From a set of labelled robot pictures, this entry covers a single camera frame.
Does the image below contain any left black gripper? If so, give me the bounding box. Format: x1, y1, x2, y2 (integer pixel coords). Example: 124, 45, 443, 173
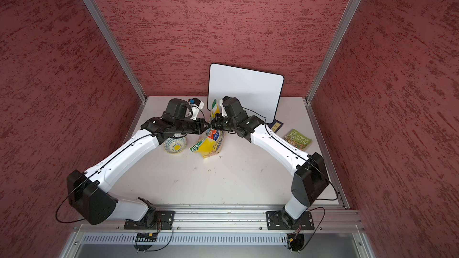
175, 116, 211, 135

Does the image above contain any yellow oats bag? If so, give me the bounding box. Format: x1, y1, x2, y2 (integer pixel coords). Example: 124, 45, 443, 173
190, 100, 224, 158

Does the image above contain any patterned breakfast bowl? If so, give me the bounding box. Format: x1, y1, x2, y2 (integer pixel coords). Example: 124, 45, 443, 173
164, 135, 187, 154

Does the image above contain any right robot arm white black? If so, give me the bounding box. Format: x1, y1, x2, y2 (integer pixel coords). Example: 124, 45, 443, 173
211, 96, 331, 228

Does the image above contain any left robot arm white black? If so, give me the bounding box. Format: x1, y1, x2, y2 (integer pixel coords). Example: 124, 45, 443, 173
66, 98, 210, 229

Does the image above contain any dark purple book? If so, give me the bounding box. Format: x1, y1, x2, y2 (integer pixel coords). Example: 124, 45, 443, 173
267, 119, 284, 133

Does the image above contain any green treehouse book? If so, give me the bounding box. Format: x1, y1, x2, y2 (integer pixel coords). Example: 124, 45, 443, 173
283, 129, 313, 151

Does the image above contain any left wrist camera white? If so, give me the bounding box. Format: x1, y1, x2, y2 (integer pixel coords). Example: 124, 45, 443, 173
188, 98, 205, 120

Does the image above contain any white board black frame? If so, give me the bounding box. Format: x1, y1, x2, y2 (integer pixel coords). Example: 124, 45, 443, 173
207, 63, 284, 123

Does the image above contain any aluminium front rail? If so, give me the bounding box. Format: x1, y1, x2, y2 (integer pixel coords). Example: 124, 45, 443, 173
73, 205, 365, 234

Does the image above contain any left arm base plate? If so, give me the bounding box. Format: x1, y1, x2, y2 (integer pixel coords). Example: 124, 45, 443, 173
124, 210, 176, 232

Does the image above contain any left black cable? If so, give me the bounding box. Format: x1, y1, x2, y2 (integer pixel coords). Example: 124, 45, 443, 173
133, 218, 175, 253

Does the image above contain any black cable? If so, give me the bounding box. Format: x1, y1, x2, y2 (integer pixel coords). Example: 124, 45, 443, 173
286, 205, 327, 252
133, 218, 175, 253

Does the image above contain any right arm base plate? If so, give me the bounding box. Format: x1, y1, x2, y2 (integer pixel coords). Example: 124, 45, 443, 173
265, 210, 315, 231

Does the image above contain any right black cable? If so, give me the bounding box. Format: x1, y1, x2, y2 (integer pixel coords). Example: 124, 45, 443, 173
286, 205, 327, 252

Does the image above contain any left corner aluminium post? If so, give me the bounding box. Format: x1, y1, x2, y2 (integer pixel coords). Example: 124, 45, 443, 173
66, 0, 148, 104

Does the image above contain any corner aluminium post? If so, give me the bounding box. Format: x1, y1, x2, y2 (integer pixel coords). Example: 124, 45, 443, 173
66, 0, 148, 104
304, 0, 375, 104

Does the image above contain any right corner aluminium post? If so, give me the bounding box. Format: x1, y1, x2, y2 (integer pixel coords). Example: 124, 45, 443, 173
304, 0, 375, 104

